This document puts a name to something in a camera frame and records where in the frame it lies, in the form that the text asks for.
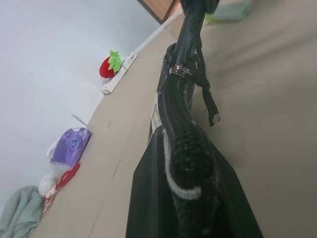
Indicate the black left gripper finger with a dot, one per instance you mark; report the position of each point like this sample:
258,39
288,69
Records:
210,5
235,203
148,188

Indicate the black grid zipper pouch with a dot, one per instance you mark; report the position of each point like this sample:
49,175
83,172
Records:
174,109

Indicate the green sponge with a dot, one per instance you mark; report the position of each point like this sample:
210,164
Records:
230,10

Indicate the dark framed wooden board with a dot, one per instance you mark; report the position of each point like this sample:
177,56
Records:
158,8

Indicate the purple tissue pack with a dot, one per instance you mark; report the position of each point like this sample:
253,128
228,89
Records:
71,146

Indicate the red white patterned packet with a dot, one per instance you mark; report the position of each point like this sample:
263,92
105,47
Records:
49,198

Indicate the white fluffy ball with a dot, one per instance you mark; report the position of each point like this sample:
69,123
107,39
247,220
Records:
47,184

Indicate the white power strip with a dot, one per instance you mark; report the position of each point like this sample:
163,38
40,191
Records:
119,74

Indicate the red strawberry plush toy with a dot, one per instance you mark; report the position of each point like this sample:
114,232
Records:
108,68

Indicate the light green towel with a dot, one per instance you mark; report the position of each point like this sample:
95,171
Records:
21,210

